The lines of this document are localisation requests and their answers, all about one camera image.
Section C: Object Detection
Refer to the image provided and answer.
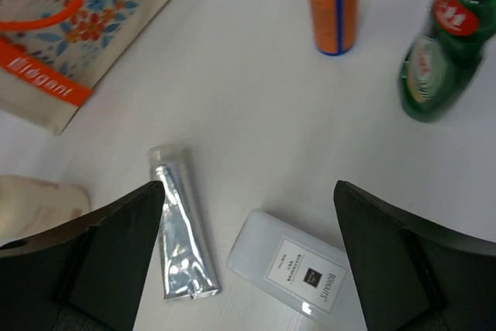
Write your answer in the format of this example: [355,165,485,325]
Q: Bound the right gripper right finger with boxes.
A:
[333,181,495,330]

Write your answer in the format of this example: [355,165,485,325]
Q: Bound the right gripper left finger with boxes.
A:
[1,181,164,330]

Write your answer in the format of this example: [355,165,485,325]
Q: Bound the cream pump bottle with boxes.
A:
[1,174,91,245]

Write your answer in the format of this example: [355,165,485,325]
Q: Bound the silver tube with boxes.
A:
[148,145,221,300]

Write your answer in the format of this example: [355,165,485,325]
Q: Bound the white rectangular lotion bottle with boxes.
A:
[227,209,350,329]

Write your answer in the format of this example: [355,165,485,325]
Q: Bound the green dish soap bottle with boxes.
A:
[398,0,495,122]

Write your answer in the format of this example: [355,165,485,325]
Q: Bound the canvas bag orange handles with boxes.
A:
[1,0,170,134]

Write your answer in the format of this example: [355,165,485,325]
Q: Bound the orange blue spray bottle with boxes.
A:
[309,0,359,56]

